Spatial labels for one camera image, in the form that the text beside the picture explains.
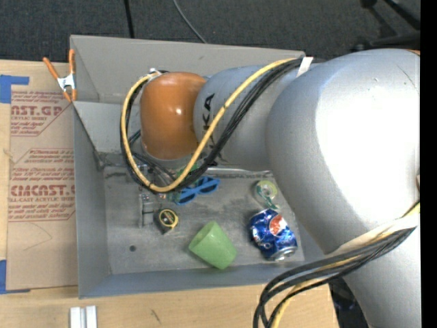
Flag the green clear tape roll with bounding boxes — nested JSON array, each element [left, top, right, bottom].
[[253, 179, 280, 210]]

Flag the blue sunglasses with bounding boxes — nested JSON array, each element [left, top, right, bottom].
[[173, 176, 221, 206]]

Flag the black and yellow tape measure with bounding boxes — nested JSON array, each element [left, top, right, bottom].
[[153, 208, 180, 235]]

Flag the crushed blue soda can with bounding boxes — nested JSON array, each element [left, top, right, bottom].
[[249, 208, 299, 262]]

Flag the brown cardboard board, red print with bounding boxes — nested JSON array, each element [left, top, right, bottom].
[[0, 59, 80, 294]]

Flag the grey metal bin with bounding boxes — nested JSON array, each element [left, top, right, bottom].
[[69, 34, 329, 300]]

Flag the green plastic cup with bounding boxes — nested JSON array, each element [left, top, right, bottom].
[[188, 220, 238, 271]]

